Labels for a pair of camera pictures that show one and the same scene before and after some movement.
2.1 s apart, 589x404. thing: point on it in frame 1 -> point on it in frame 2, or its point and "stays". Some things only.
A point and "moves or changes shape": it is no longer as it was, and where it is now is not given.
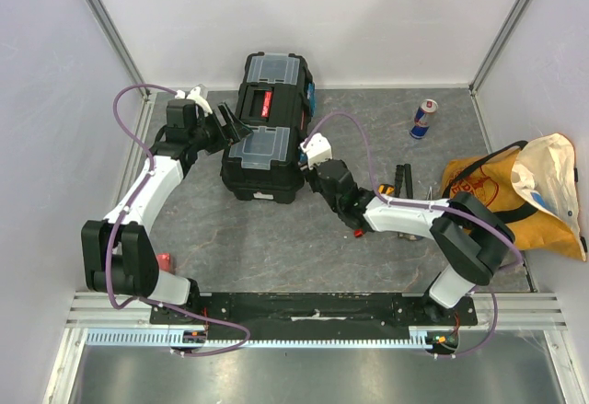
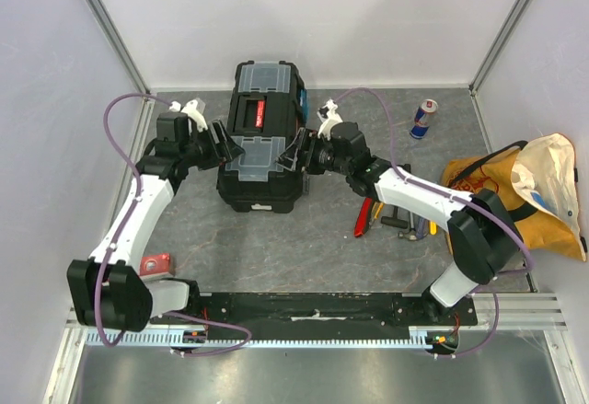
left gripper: x=232 y=136 -> x=222 y=154
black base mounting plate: x=191 y=316 stays
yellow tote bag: x=532 y=185 stays
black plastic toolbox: x=275 y=100 moves or changes shape
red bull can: x=421 y=124 stays
